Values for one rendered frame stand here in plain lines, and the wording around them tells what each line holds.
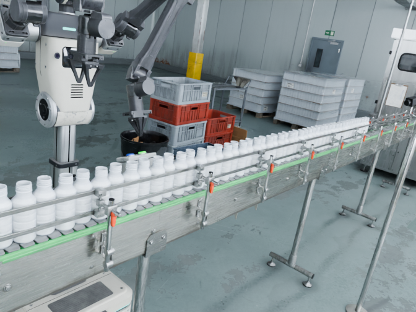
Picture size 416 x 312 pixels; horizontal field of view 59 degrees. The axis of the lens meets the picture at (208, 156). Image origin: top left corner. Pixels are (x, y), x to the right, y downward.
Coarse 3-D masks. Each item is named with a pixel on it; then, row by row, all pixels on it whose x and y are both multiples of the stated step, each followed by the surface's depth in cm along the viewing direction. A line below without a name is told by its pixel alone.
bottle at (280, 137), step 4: (280, 136) 195; (280, 140) 195; (280, 144) 195; (284, 144) 196; (280, 148) 196; (280, 152) 197; (276, 156) 197; (280, 156) 198; (276, 160) 198; (280, 160) 199
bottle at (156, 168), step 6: (156, 156) 131; (156, 162) 129; (162, 162) 130; (150, 168) 130; (156, 168) 129; (162, 168) 130; (156, 174) 129; (150, 180) 130; (156, 180) 130; (162, 180) 131; (150, 186) 131; (156, 186) 131; (162, 186) 132; (150, 192) 131; (156, 192) 131; (150, 198) 132; (156, 198) 132
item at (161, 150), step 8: (120, 136) 334; (128, 136) 354; (136, 136) 361; (144, 136) 364; (152, 136) 364; (160, 136) 360; (128, 144) 326; (136, 144) 322; (144, 144) 322; (152, 144) 324; (160, 144) 329; (128, 152) 328; (136, 152) 325; (160, 152) 335
